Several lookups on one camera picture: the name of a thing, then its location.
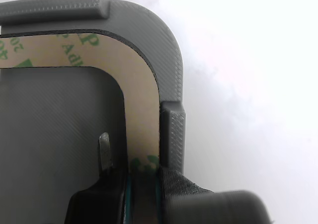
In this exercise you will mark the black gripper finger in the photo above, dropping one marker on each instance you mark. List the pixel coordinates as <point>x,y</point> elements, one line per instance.
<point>99,204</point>
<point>211,209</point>

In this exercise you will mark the beige rectangular adhesive frame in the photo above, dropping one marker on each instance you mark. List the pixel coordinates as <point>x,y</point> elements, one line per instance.
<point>141,97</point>

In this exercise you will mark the light gray holder plate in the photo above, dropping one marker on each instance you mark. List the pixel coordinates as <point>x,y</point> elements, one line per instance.
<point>154,22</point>

